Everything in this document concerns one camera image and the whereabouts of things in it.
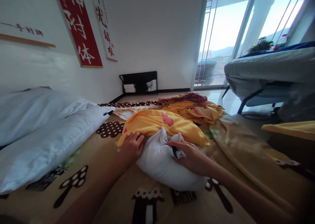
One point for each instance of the person's left hand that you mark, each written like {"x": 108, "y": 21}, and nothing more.
{"x": 131, "y": 147}

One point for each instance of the beige mushroom print blanket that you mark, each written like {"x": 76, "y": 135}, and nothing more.
{"x": 103, "y": 174}

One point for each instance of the blue cloth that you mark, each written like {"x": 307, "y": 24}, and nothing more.
{"x": 299, "y": 46}

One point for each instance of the black folding table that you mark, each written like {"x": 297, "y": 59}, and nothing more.
{"x": 139, "y": 77}

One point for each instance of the narrow white hanging scroll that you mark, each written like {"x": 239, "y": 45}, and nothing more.
{"x": 104, "y": 24}

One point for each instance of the person's left fingers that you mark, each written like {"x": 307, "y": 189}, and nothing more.
{"x": 134, "y": 136}

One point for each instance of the red hanging scroll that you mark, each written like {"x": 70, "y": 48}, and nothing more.
{"x": 80, "y": 27}

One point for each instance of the small white box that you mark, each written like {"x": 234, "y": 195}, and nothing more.
{"x": 129, "y": 88}

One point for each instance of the person's right hand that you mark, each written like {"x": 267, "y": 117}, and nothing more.
{"x": 190, "y": 157}

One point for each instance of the yellow pillowcase with pink print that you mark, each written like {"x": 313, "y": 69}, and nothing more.
{"x": 152, "y": 123}

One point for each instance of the pile of yellow clothes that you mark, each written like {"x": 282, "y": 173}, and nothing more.
{"x": 197, "y": 112}

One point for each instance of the red patterned cloth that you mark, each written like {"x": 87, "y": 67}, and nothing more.
{"x": 187, "y": 97}

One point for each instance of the yellow flat cushion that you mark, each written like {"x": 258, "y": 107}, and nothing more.
{"x": 290, "y": 128}

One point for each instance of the grey sofa bed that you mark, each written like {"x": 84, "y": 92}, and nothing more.
{"x": 268, "y": 71}

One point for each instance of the glass sliding door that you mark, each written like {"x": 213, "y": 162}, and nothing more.
{"x": 221, "y": 37}

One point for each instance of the white quilt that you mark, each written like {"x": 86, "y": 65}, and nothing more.
{"x": 41, "y": 135}

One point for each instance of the green potted plant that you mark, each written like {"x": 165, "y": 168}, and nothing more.
{"x": 261, "y": 45}

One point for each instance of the wide white scroll wooden rod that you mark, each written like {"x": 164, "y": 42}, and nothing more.
{"x": 22, "y": 29}

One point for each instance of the white pillow insert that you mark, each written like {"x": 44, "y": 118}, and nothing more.
{"x": 162, "y": 167}

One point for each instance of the clear plastic bottle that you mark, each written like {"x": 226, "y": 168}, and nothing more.
{"x": 281, "y": 42}

